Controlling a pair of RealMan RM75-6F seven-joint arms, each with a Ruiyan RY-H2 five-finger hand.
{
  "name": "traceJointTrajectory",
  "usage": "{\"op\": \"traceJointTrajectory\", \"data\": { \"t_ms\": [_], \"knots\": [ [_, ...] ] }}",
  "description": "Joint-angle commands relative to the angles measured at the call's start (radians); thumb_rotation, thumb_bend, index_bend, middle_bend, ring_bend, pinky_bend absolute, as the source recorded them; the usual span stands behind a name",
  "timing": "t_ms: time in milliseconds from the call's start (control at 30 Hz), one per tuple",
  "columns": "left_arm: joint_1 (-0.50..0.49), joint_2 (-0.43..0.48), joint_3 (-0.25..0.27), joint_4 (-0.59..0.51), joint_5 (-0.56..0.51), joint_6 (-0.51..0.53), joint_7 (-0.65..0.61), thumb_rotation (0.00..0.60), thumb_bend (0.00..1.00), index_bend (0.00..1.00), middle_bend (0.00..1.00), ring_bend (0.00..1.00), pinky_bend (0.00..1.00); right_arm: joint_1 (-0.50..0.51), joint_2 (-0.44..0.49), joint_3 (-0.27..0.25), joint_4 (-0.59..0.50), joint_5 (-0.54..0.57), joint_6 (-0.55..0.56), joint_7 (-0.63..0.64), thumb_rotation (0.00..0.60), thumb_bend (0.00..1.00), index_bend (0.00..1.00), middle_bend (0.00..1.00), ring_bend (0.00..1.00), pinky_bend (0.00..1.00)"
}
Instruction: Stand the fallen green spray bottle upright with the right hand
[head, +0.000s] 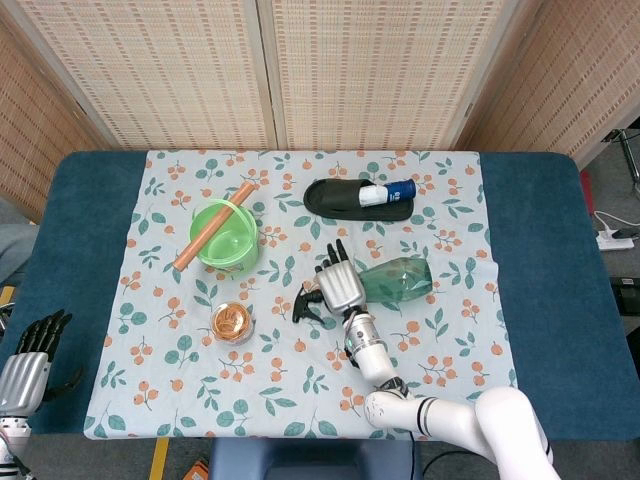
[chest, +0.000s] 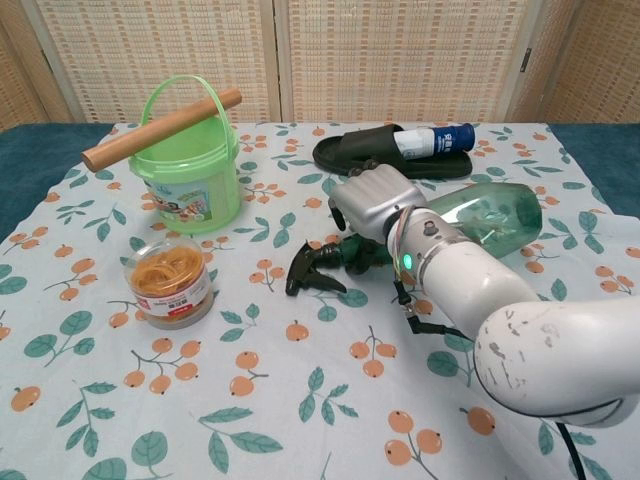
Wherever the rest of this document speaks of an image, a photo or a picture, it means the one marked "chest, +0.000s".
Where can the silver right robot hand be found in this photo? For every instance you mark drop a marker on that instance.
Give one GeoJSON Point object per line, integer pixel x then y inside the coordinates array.
{"type": "Point", "coordinates": [375, 200]}

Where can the green transparent spray bottle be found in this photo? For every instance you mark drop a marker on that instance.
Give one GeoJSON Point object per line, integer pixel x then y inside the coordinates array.
{"type": "Point", "coordinates": [500, 210]}

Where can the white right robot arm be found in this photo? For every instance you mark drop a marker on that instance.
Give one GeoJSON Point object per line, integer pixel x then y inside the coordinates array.
{"type": "Point", "coordinates": [500, 300]}

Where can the black rubber slipper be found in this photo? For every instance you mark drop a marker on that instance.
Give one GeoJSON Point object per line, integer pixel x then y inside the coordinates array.
{"type": "Point", "coordinates": [340, 152]}

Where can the blue and white tube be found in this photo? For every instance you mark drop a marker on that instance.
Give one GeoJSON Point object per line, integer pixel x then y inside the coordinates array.
{"type": "Point", "coordinates": [440, 140]}

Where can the woven bamboo folding screen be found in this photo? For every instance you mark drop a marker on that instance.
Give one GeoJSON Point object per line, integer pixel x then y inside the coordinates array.
{"type": "Point", "coordinates": [350, 60]}

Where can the light green plastic bucket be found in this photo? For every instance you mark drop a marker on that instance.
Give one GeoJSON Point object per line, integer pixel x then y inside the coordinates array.
{"type": "Point", "coordinates": [190, 200]}

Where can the wooden rolling pin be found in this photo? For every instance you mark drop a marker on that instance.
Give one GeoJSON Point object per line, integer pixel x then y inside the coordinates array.
{"type": "Point", "coordinates": [160, 129]}

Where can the clear jar of rubber bands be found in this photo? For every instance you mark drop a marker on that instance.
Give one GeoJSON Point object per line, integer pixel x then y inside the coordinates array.
{"type": "Point", "coordinates": [165, 300]}

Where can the white fruit-print tablecloth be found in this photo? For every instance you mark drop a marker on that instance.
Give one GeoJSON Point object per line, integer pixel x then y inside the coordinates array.
{"type": "Point", "coordinates": [250, 400]}

